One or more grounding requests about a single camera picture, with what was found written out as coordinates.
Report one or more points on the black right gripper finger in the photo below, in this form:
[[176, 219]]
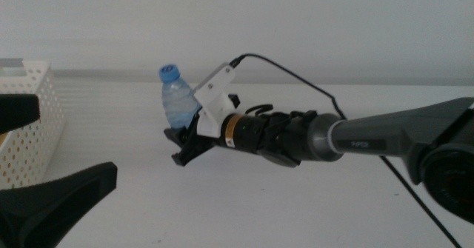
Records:
[[176, 137], [234, 100]]

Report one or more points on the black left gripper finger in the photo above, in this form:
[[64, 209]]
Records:
[[18, 111], [66, 196]]

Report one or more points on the small blue-capped water bottle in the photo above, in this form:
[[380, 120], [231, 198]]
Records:
[[177, 100]]

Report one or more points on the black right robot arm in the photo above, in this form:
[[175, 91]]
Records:
[[370, 137]]

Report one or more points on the white perforated plastic basket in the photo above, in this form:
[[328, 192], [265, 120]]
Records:
[[33, 103]]

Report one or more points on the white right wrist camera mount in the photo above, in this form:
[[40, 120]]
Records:
[[216, 96]]

